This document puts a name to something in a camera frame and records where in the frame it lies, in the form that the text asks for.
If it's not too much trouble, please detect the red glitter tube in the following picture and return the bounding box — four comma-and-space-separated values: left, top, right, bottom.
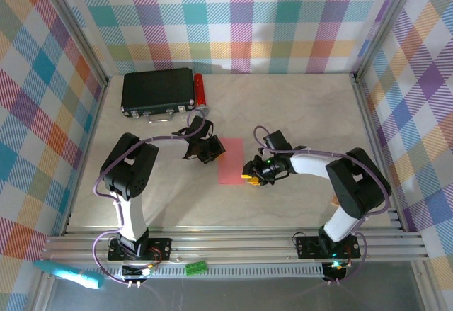
193, 73, 210, 118

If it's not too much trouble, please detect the black carrying case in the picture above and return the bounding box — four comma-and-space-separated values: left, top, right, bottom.
120, 67, 197, 125

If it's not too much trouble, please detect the green terminal block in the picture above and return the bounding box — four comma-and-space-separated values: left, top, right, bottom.
185, 260, 209, 276

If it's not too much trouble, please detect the black controller box with LED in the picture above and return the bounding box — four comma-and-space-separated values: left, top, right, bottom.
121, 263, 157, 289
322, 260, 351, 285

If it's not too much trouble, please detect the aluminium cross rail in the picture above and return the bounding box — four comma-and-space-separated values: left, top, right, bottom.
40, 228, 431, 264

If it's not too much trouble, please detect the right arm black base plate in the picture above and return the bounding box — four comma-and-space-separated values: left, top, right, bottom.
294, 234, 362, 260

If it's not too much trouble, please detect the grey slotted cable duct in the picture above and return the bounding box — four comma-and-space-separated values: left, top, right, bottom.
122, 264, 350, 279

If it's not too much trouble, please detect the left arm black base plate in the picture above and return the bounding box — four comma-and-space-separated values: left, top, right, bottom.
107, 236, 173, 264

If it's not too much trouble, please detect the aluminium side rail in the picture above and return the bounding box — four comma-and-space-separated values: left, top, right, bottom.
352, 73, 408, 234
62, 80, 109, 236

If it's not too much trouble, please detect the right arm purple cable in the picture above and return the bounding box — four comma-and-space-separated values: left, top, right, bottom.
253, 125, 392, 285

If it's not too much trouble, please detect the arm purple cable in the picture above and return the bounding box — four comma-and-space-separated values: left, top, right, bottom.
253, 125, 392, 285
92, 108, 210, 284

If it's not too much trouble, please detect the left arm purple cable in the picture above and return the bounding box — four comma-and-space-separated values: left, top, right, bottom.
92, 108, 210, 284

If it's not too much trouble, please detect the aluminium frame post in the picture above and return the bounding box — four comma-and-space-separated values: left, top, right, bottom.
352, 0, 424, 84
35, 0, 110, 87

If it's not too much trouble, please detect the teal foam handle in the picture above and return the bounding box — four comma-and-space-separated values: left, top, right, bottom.
33, 259, 106, 290

